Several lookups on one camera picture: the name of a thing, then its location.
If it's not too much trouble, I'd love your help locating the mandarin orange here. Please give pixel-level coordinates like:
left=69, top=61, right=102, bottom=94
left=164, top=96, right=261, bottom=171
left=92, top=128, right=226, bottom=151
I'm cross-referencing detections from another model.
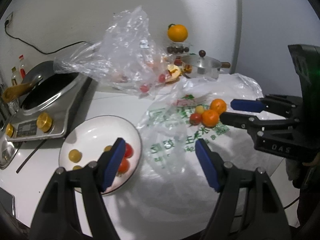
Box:
left=209, top=99, right=227, bottom=115
left=202, top=109, right=219, bottom=127

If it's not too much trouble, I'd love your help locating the small yellow fruit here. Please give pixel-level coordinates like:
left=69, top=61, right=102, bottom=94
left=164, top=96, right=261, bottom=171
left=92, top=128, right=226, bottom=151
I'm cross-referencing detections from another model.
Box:
left=195, top=105, right=205, bottom=115

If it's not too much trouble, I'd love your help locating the red cherry tomato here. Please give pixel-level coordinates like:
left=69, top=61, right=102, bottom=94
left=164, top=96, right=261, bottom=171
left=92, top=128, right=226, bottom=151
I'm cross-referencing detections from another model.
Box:
left=189, top=113, right=202, bottom=126

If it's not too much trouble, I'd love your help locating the clear box of dark fruits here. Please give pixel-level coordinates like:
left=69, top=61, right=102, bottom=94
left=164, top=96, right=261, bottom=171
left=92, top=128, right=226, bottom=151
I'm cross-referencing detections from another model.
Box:
left=167, top=42, right=191, bottom=55

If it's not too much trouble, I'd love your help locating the yellow fruit on plate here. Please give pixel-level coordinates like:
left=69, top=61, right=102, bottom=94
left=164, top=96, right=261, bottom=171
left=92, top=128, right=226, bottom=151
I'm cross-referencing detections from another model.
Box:
left=104, top=145, right=112, bottom=152
left=72, top=165, right=82, bottom=171
left=68, top=149, right=82, bottom=163

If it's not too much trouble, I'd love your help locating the black chopstick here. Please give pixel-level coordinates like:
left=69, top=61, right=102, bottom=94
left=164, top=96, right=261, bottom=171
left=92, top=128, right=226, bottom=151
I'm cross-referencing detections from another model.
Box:
left=16, top=140, right=47, bottom=174

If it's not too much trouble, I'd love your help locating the white printed plastic bag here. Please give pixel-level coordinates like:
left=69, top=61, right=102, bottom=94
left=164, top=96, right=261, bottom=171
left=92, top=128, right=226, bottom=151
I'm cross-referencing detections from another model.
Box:
left=114, top=74, right=283, bottom=239

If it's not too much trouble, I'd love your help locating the small steel pot with lid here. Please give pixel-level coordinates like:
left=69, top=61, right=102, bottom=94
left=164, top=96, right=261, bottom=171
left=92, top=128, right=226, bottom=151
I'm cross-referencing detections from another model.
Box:
left=181, top=50, right=231, bottom=79

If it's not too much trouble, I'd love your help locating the white round plate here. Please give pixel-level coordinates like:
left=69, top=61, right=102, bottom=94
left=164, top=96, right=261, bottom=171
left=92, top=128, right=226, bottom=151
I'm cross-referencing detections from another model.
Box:
left=59, top=115, right=142, bottom=195

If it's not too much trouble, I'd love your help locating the red tomato on plate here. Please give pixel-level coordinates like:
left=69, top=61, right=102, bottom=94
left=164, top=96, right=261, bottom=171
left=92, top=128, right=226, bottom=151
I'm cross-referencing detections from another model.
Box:
left=118, top=158, right=130, bottom=174
left=124, top=143, right=134, bottom=159

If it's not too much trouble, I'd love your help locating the steel pot lid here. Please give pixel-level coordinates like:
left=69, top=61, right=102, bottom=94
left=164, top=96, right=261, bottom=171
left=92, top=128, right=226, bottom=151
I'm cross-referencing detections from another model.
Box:
left=0, top=130, right=22, bottom=170

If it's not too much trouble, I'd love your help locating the orange peel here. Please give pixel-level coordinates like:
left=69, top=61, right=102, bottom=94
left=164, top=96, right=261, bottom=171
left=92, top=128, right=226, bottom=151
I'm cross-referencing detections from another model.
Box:
left=165, top=63, right=181, bottom=83

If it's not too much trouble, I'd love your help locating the steel induction cooker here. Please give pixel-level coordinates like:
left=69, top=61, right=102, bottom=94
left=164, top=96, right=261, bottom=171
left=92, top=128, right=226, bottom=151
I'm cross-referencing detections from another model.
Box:
left=6, top=73, right=92, bottom=142

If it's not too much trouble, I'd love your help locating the large orange on stand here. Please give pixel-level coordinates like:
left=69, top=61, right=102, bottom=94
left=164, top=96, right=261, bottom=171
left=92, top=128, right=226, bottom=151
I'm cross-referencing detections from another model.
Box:
left=167, top=24, right=188, bottom=42

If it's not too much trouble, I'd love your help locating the clear plastic bag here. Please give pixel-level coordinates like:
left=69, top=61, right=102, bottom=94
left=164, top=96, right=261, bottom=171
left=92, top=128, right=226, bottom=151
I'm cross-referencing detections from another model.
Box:
left=54, top=6, right=171, bottom=97

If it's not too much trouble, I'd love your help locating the oil bottle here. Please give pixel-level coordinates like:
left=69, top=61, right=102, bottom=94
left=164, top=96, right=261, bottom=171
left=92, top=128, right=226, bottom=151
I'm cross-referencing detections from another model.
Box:
left=11, top=67, right=22, bottom=86

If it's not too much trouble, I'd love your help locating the red cap bottle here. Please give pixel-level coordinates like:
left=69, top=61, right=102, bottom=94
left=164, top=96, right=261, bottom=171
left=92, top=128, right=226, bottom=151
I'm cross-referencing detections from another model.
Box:
left=18, top=55, right=28, bottom=79

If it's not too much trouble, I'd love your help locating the black wok wooden handle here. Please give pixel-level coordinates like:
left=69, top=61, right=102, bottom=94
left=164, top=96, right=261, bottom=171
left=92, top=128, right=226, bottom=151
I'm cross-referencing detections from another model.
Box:
left=1, top=60, right=81, bottom=111

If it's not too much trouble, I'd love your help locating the black power cable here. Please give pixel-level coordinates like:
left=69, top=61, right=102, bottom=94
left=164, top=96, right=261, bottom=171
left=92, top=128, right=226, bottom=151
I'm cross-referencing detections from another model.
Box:
left=4, top=19, right=87, bottom=55

